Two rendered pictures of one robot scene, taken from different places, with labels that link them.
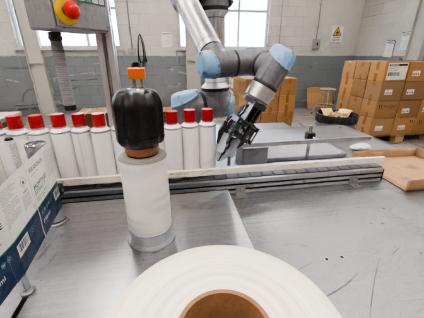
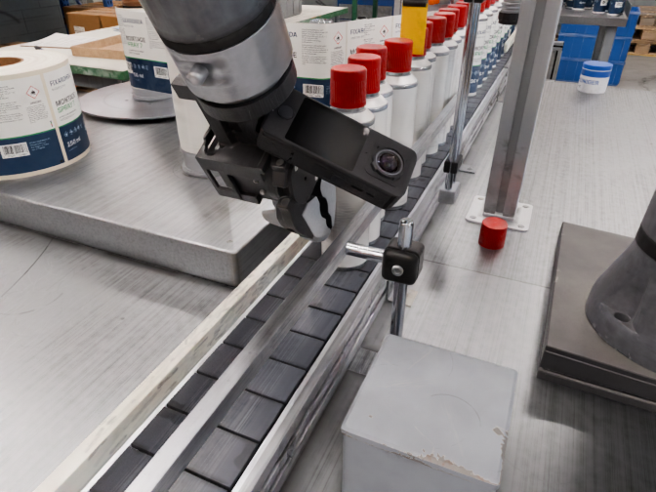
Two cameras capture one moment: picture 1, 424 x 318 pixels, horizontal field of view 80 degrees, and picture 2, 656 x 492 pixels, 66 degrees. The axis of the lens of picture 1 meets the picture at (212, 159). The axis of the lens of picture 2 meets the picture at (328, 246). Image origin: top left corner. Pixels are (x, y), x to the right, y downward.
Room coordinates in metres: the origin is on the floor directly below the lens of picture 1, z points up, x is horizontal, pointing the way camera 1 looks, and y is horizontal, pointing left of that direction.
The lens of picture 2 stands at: (0.97, -0.39, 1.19)
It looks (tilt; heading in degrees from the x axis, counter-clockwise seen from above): 32 degrees down; 123
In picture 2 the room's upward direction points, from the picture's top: straight up
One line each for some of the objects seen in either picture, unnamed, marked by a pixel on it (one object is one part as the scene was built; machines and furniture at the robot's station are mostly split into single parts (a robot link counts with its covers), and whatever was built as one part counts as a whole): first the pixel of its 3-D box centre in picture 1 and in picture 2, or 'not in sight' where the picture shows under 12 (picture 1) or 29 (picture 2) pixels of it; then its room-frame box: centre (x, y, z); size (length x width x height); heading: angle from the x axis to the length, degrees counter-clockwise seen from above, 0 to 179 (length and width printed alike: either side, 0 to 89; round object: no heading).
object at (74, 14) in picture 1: (70, 10); not in sight; (0.68, 0.33, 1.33); 0.04 x 0.03 x 0.04; 155
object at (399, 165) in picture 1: (412, 166); not in sight; (0.85, -0.74, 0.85); 0.30 x 0.26 x 0.04; 100
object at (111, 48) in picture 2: not in sight; (127, 45); (-0.83, 0.93, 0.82); 0.34 x 0.24 x 0.03; 104
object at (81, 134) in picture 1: (84, 149); (428, 89); (0.67, 0.36, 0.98); 0.05 x 0.05 x 0.20
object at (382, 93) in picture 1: (386, 100); not in sight; (3.98, -2.70, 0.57); 1.20 x 0.85 x 1.14; 101
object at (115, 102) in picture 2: not in sight; (154, 98); (0.07, 0.32, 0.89); 0.31 x 0.31 x 0.01
